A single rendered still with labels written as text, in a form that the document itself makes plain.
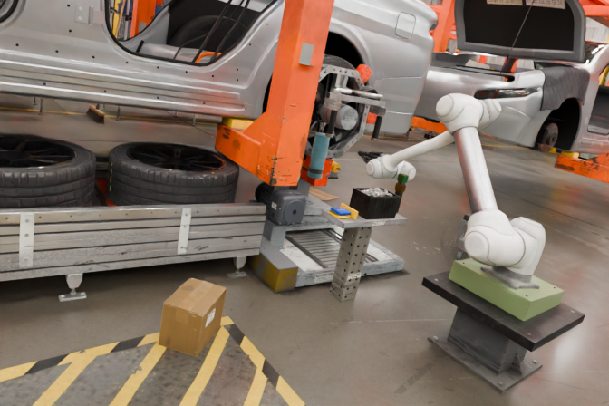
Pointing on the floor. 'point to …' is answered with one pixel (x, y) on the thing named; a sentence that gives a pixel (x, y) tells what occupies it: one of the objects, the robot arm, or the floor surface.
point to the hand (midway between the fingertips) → (362, 154)
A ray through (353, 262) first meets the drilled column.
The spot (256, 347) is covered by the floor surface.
